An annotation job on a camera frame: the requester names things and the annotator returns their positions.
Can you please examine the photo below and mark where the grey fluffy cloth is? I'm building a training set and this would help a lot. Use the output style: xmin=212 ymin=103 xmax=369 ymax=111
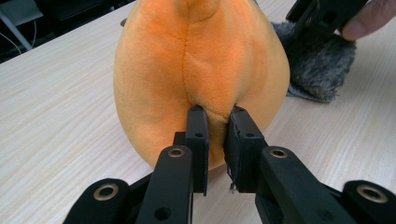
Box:
xmin=272 ymin=21 xmax=358 ymax=104

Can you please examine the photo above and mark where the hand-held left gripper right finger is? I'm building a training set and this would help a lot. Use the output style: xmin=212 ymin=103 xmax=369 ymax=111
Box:
xmin=223 ymin=105 xmax=269 ymax=194

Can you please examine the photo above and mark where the white desk leg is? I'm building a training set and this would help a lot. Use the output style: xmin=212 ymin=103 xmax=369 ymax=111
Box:
xmin=0 ymin=8 xmax=34 ymax=52

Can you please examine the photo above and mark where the orange plush toy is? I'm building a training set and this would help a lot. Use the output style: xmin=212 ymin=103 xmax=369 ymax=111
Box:
xmin=113 ymin=0 xmax=291 ymax=172

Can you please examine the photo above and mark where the white cable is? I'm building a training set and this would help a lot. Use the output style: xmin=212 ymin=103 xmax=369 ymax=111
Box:
xmin=0 ymin=18 xmax=37 ymax=56

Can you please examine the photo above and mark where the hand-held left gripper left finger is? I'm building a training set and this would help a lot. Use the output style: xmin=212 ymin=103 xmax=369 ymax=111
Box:
xmin=174 ymin=105 xmax=210 ymax=197

